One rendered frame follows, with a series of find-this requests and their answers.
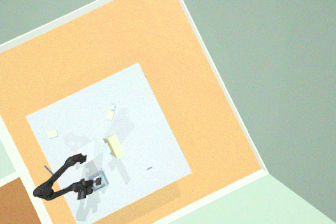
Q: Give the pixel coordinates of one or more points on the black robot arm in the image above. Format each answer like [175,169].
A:
[45,191]

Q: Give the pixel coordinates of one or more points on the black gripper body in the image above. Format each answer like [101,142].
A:
[92,181]

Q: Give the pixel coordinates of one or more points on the cream flat bar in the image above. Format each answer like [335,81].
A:
[53,133]
[110,114]

